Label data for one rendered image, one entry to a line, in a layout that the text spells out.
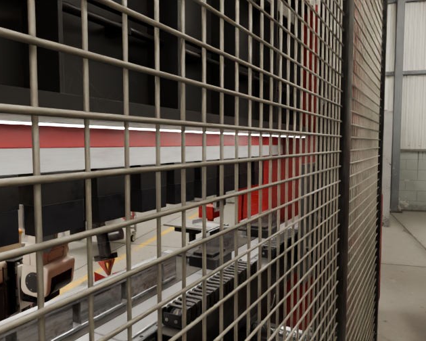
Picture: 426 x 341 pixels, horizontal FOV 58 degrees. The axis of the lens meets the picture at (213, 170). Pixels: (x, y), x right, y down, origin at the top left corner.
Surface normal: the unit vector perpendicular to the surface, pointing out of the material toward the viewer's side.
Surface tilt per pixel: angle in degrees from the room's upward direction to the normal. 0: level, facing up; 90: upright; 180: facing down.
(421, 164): 90
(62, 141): 90
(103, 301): 90
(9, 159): 90
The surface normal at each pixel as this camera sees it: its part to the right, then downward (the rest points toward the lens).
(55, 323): 0.88, 0.04
